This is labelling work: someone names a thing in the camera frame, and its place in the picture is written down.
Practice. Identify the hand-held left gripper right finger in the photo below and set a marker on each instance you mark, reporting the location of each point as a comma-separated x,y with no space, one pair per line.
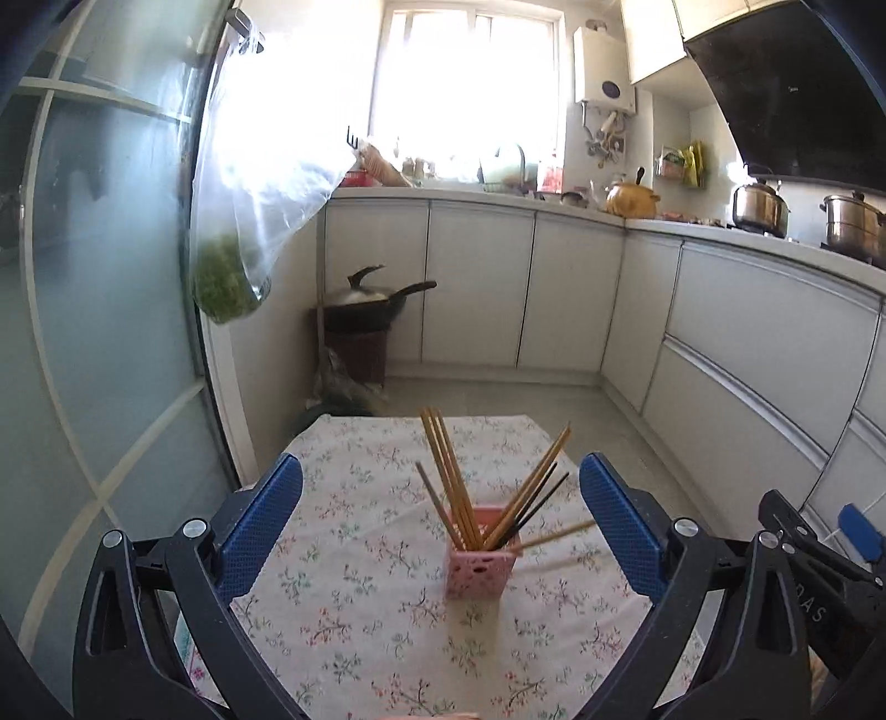
619,529

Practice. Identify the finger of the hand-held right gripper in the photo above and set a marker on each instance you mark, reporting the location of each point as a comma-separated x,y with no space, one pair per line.
862,533
796,529

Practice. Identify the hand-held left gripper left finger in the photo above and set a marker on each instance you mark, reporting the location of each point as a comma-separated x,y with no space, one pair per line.
263,529

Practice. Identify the pink chopstick holder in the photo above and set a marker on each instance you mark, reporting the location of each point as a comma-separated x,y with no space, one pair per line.
477,574

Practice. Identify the bunch of chopsticks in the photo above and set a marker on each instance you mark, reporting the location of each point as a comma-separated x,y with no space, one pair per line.
450,478

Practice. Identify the floral tablecloth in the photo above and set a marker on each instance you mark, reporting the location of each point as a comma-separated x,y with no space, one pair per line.
346,588

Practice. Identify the dark plastic bag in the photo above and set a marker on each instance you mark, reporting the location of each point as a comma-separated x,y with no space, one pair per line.
346,394

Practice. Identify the brown trash bin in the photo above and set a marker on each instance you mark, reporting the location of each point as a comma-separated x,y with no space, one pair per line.
356,353

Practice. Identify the white base cabinet with drawers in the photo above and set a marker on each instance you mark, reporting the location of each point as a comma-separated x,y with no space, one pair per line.
747,325

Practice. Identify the black wok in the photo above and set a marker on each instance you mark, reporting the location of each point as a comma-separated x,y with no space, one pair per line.
367,315

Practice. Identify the clear bag of green vegetables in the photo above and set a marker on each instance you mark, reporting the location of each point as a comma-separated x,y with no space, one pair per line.
221,291

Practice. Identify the steel wok lid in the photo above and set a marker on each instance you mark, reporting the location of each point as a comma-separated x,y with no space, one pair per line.
356,294

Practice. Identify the white base cabinet with doors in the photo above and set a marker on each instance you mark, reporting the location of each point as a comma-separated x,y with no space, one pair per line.
477,277

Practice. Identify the steel steamer pot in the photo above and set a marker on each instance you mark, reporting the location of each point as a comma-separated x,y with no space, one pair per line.
855,225

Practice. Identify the steel stockpot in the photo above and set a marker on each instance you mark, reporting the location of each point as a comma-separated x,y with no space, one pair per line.
760,208

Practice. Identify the yellow clay pot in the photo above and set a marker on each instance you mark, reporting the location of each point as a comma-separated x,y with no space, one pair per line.
631,199

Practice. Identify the small steel bowl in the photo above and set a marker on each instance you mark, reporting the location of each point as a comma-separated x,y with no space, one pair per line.
573,199

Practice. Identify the red packet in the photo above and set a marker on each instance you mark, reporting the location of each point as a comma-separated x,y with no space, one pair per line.
552,180

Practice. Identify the red plastic basket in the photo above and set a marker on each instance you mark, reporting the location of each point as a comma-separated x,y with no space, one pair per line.
358,179

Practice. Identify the yellow green hanging cloth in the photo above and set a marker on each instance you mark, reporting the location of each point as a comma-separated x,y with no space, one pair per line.
694,163

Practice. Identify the steel faucet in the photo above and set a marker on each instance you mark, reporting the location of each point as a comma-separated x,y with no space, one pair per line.
521,163

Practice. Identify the tan bagged food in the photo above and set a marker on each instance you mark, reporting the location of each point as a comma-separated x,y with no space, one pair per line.
384,166

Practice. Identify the water heater pipes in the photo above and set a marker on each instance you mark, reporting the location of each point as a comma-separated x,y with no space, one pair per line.
603,138

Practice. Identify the black range hood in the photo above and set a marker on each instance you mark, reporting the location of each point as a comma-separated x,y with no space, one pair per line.
796,90

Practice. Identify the white water heater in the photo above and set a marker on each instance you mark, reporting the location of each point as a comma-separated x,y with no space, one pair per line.
602,69

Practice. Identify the window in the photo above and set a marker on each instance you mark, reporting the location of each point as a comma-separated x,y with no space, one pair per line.
464,90

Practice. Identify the white wall cabinet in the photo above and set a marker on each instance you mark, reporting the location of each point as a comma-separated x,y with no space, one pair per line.
657,34

